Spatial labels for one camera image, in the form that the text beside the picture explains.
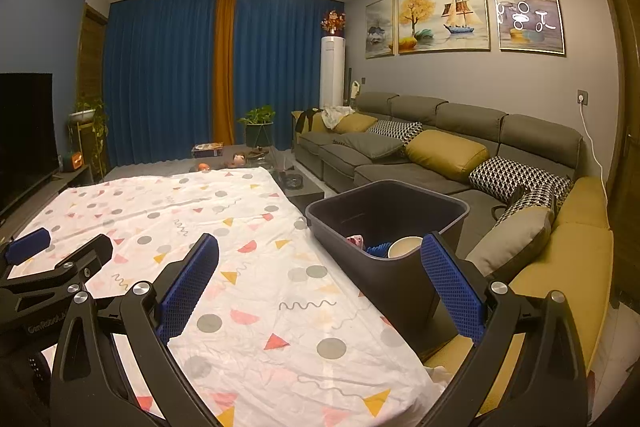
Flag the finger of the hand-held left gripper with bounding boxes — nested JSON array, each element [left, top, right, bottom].
[[0, 228, 52, 278], [0, 234, 113, 303]]

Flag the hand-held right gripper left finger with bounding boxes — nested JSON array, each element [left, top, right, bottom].
[[50, 233, 226, 427]]

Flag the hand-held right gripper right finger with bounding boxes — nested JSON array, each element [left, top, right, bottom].
[[421, 232, 587, 427]]

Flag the grey plastic bin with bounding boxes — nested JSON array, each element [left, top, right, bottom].
[[305, 179, 471, 358]]

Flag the plump grey cushion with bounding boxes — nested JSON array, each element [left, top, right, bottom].
[[457, 205, 556, 278]]

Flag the grey television cabinet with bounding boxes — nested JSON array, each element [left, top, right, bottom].
[[0, 164, 93, 228]]

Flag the patterned white tablecloth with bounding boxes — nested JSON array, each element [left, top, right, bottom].
[[15, 167, 451, 427]]

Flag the black television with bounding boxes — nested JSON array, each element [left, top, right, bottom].
[[0, 73, 54, 218]]

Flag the houndstooth cushion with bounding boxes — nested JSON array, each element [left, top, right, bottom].
[[367, 120, 423, 145], [469, 155, 571, 202], [492, 184, 558, 228]]

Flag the grey and yellow sofa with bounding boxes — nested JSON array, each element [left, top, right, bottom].
[[291, 91, 616, 427]]

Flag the large yellow cushion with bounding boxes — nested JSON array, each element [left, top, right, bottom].
[[405, 129, 491, 182]]

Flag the potted trailing plant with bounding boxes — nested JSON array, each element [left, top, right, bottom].
[[68, 99, 108, 178]]

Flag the potted plant in dark pot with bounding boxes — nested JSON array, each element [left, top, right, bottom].
[[237, 105, 277, 148]]

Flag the flat grey cushion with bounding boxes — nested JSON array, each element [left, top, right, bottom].
[[332, 132, 405, 159]]

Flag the small yellow cushion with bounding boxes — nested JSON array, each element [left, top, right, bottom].
[[332, 113, 378, 135]]

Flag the black garment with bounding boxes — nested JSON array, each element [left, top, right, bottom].
[[295, 109, 321, 135]]

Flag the blue curtain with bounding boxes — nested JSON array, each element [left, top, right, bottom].
[[102, 0, 221, 168], [232, 0, 346, 152]]

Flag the white clothes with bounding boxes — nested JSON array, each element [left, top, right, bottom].
[[320, 105, 356, 128]]

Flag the orange curtain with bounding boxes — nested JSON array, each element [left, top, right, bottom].
[[212, 0, 237, 146]]

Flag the white standing air conditioner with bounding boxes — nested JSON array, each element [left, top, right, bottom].
[[319, 36, 347, 108]]

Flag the small grey landscape painting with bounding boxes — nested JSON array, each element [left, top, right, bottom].
[[365, 0, 397, 59]]

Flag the sailboat and tree painting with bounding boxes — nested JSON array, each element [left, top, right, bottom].
[[396, 0, 490, 55]]

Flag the purple sky painting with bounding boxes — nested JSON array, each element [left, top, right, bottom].
[[490, 0, 566, 55]]

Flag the artificial flower decoration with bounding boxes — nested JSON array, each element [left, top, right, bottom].
[[321, 9, 347, 36]]

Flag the white charging cable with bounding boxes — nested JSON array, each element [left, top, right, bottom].
[[581, 101, 609, 202]]

